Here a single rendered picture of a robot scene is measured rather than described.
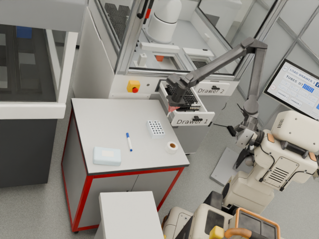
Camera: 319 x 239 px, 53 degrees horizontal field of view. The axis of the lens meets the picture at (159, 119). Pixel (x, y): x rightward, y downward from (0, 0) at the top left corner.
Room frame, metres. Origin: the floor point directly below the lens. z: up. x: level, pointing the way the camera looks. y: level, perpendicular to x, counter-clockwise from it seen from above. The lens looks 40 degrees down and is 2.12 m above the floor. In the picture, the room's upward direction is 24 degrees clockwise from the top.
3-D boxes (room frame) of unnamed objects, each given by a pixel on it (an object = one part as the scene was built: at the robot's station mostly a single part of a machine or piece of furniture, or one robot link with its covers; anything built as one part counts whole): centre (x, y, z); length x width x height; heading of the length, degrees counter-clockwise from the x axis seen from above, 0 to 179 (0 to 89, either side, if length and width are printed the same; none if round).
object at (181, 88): (1.50, -0.04, 1.15); 0.07 x 0.06 x 0.07; 61
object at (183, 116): (1.66, -0.20, 0.87); 0.29 x 0.02 x 0.11; 126
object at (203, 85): (2.10, -0.27, 0.87); 0.29 x 0.02 x 0.11; 126
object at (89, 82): (2.33, 0.23, 0.40); 1.03 x 0.95 x 0.80; 126
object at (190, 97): (1.82, -0.08, 0.87); 0.22 x 0.18 x 0.06; 36
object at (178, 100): (1.50, -0.04, 1.09); 0.10 x 0.07 x 0.07; 125
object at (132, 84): (1.71, 0.25, 0.88); 0.07 x 0.05 x 0.07; 126
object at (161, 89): (1.83, -0.08, 0.86); 0.40 x 0.26 x 0.06; 36
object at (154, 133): (1.52, 0.00, 0.78); 0.12 x 0.08 x 0.04; 36
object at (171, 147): (1.42, -0.14, 0.78); 0.07 x 0.07 x 0.04
